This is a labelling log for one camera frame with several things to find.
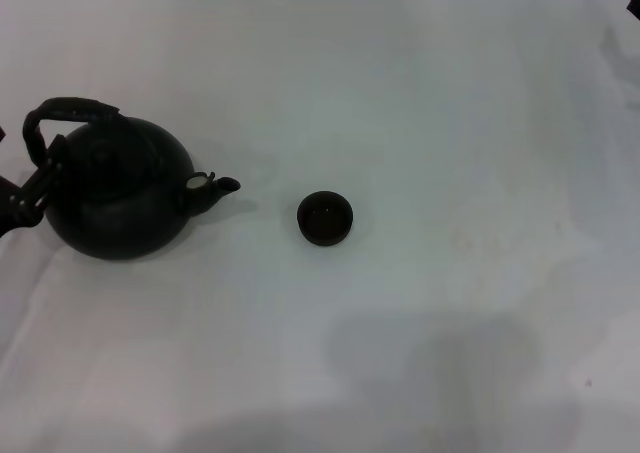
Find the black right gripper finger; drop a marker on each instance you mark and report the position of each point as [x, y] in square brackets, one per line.
[635, 0]

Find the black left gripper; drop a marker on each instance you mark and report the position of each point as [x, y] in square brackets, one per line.
[9, 205]

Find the small dark brown teacup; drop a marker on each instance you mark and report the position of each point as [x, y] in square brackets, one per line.
[325, 218]

